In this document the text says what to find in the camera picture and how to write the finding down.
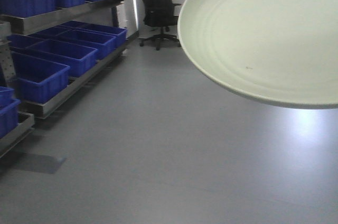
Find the blue bin lower far back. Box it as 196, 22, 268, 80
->
57, 21, 127, 48

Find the stainless steel shelf rack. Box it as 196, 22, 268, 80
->
1, 21, 34, 157

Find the blue bin lower middle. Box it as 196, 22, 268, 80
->
7, 35, 98, 77

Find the black office chair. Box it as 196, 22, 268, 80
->
139, 0, 181, 51

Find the blue bin near left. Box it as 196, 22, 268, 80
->
1, 87, 21, 138

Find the pale green plate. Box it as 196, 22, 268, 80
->
178, 0, 337, 109

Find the blue bin lower front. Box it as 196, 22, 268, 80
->
12, 52, 70, 104

